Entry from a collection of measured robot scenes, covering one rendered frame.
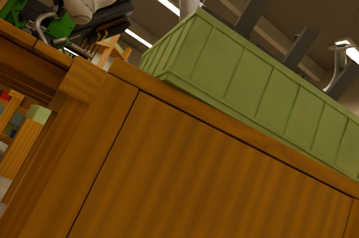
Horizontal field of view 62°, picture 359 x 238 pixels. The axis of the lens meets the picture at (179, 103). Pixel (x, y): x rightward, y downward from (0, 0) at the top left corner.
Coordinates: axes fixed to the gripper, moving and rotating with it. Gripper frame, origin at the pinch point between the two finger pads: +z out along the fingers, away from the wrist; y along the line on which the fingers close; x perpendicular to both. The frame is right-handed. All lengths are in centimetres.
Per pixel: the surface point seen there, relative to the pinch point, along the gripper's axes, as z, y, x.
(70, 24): 4.4, -5.6, -6.6
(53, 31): 4.4, -8.5, 4.1
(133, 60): 814, 234, -516
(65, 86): -47, -56, 24
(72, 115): -44, -66, 25
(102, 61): 241, 52, -128
